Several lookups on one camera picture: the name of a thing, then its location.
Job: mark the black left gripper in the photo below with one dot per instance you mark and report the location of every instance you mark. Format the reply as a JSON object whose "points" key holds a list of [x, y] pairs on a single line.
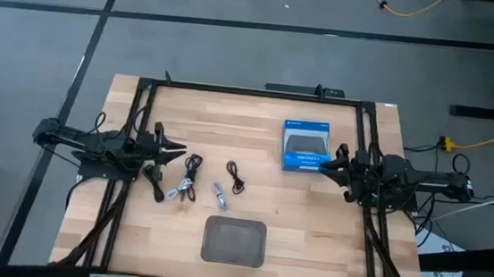
{"points": [[155, 150]]}

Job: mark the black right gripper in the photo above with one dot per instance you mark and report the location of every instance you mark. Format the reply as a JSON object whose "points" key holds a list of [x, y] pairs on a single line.
{"points": [[358, 175]]}

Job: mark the white printed paper sheet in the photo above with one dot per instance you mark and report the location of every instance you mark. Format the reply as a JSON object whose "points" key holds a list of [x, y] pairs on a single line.
{"points": [[442, 263]]}

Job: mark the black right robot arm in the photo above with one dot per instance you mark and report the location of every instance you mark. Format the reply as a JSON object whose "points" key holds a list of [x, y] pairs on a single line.
{"points": [[423, 176]]}

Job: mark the grey clear plastic tray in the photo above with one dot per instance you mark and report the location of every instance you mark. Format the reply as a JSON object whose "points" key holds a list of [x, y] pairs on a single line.
{"points": [[233, 242]]}

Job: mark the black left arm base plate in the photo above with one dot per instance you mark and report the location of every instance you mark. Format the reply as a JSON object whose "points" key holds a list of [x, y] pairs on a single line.
{"points": [[100, 171]]}

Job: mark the black aluminium table frame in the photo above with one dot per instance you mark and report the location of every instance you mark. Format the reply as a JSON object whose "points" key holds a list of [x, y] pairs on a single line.
{"points": [[255, 92]]}

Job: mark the blue game controller box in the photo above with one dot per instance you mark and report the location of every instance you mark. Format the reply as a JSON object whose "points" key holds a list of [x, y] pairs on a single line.
{"points": [[305, 159]]}

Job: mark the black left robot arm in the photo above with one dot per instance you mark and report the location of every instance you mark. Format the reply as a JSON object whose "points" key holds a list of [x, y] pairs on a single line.
{"points": [[94, 141]]}

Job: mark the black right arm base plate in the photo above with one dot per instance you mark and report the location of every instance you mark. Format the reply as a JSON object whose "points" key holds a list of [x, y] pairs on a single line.
{"points": [[402, 207]]}

